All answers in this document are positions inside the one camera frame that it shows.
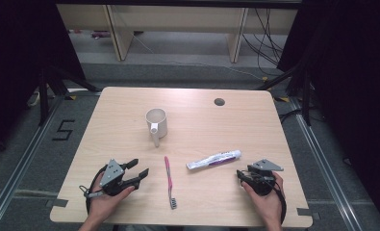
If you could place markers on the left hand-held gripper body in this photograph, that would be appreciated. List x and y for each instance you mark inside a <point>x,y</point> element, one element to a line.
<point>112,174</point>

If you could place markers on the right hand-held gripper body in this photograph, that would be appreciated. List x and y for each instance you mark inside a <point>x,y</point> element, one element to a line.
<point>261,181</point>

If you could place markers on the pink and white toothbrush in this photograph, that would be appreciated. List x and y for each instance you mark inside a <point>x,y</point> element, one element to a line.
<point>169,179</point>

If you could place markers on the white toothpaste tube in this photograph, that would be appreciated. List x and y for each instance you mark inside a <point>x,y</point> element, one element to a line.
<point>213,159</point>

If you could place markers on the white cup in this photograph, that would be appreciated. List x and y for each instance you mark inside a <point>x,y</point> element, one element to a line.
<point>160,126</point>

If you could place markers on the person's right hand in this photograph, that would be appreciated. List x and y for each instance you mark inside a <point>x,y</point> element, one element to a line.
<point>269,207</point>

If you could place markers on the person's left hand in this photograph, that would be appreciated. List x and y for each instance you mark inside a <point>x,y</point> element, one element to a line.
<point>104,205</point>

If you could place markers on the grey tape piece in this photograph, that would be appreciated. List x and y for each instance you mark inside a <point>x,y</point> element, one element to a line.
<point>306,211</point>
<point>57,202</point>

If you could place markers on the round table grommet hole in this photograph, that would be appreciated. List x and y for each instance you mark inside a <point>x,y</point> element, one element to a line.
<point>219,102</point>

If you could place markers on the yellow black tape piece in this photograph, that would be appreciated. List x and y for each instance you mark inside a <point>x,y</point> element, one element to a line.
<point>282,99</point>
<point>70,97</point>

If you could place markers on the black metal stand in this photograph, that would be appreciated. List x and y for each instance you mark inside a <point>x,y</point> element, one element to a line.
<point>306,102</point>
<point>43,99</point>

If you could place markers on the white floor object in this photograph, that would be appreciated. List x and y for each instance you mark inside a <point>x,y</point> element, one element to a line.
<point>33,99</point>

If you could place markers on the black curtain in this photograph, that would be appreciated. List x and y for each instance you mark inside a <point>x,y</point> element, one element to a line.
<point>354,80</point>
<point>11,64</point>

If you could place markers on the metal floor rail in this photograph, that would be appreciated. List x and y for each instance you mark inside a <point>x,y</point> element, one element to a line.
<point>20,166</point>
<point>325,174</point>

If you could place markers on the light wooden desk frame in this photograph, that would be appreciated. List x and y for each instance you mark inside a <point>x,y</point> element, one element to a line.
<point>178,19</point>

